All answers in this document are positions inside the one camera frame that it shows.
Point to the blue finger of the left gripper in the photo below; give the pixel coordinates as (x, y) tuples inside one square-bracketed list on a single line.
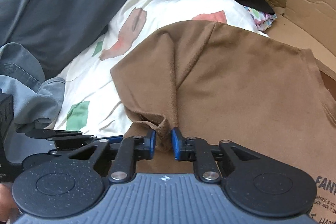
[(40, 139), (64, 145)]

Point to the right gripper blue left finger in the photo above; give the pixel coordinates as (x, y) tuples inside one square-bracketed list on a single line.
[(131, 150)]

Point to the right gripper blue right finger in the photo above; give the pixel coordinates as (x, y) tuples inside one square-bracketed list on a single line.
[(197, 151)]

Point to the brown printed t-shirt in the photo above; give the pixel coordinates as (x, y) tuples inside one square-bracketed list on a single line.
[(215, 82)]

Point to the person's left hand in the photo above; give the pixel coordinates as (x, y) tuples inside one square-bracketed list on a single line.
[(9, 210)]

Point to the cream bear print bedsheet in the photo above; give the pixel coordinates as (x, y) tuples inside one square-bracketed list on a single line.
[(91, 103)]

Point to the floral patterned folded cloth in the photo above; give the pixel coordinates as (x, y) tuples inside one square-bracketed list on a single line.
[(262, 20)]

